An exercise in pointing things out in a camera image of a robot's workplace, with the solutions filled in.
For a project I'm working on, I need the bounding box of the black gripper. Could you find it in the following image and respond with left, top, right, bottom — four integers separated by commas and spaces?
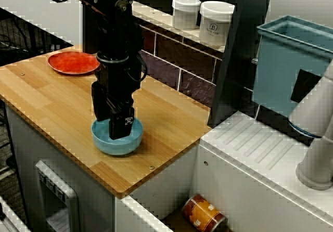
91, 59, 144, 140

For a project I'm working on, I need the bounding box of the light blue bowl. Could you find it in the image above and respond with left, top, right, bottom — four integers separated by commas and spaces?
91, 117, 144, 156

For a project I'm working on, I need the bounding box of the red orange plate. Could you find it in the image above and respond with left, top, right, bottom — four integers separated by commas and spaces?
47, 51, 101, 75

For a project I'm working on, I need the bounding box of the white toy kitchen cabinet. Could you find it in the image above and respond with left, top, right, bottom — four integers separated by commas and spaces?
5, 104, 115, 232

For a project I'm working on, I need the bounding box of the plain white lidded jar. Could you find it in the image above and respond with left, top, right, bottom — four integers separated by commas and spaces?
171, 0, 201, 31

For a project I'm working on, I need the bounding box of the orange soup can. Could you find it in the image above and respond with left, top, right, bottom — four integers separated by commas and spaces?
181, 194, 226, 231

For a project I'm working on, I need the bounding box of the white jar with logo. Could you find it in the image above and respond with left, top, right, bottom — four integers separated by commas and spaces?
199, 1, 235, 47

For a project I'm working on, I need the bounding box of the white toy sink unit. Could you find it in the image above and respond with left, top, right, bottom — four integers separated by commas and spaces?
116, 111, 333, 232

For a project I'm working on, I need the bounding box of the teal plastic bin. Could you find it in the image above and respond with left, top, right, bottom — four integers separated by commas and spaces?
252, 15, 333, 118

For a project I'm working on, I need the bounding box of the grey toy faucet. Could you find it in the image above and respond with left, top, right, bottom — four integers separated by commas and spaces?
287, 60, 333, 191

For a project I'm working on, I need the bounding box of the black wire rack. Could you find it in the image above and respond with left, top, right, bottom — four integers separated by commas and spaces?
0, 8, 74, 66

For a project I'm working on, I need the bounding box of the dark vertical post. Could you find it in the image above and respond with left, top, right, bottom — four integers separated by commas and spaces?
208, 0, 275, 128

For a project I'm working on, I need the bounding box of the silver aluminium frame rail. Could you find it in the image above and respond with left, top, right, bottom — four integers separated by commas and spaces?
0, 195, 31, 232

